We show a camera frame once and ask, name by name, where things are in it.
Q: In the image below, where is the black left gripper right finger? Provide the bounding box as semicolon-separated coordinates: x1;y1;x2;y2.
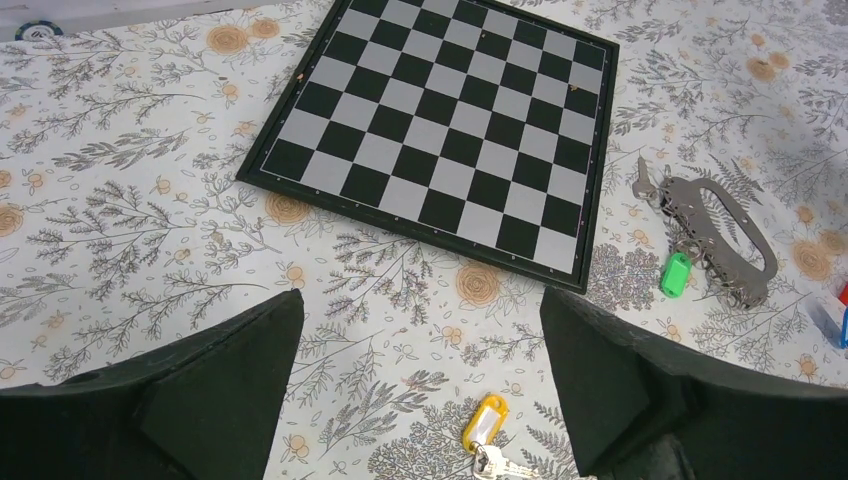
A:
540;287;847;479

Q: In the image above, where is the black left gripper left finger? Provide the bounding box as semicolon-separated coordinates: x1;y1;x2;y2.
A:
1;290;305;479

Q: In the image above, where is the grey metal key holder plate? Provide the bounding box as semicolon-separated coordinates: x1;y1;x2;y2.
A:
632;157;778;309

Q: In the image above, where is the blue key tag with key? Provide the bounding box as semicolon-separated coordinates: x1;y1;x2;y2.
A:
807;300;847;350

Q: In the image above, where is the green key tag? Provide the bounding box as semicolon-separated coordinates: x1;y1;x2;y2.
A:
660;252;692;298

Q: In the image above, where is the floral table mat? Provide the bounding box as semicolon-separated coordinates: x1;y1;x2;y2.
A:
1;1;847;479

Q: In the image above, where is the red key tag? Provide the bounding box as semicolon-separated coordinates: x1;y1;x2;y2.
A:
837;284;848;306

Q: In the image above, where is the black and silver chessboard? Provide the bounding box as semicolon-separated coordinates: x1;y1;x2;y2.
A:
237;0;619;293

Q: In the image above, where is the blue white poker chip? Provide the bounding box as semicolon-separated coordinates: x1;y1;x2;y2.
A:
14;20;63;41

